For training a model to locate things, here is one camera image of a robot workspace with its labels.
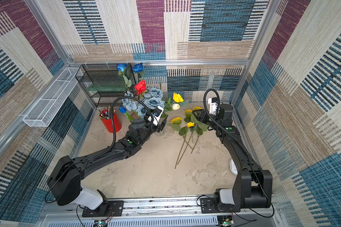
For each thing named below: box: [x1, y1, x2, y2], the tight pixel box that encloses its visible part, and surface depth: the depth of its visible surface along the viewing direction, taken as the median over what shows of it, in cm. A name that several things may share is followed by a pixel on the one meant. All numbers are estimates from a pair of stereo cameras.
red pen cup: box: [98, 108, 122, 133], surface depth 99 cm
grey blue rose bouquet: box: [121, 86, 166, 119], surface depth 75 cm
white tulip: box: [172, 103, 180, 111], surface depth 77 cm
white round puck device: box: [229, 158, 239, 175], surface depth 86 cm
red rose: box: [134, 79, 147, 96], surface depth 77 cm
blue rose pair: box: [116, 62, 145, 88], surface depth 80 cm
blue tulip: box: [118, 105, 135, 122], surface depth 81 cm
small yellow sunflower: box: [172, 92, 184, 103], surface depth 81 cm
